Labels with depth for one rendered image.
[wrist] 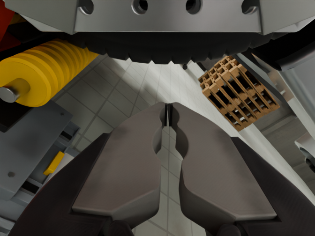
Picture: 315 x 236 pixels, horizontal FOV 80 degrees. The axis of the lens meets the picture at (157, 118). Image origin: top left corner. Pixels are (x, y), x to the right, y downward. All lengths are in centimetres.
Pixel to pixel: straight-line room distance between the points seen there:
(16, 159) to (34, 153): 4
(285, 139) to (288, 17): 1196
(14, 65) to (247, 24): 23
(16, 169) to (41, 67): 33
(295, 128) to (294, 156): 194
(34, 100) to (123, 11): 14
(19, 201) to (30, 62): 40
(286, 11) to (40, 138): 56
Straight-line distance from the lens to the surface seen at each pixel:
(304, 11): 21
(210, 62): 739
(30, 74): 24
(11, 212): 58
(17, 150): 55
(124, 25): 18
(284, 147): 1248
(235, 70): 421
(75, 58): 31
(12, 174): 52
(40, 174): 63
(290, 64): 40
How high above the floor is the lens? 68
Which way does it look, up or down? 24 degrees down
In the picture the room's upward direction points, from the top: 51 degrees clockwise
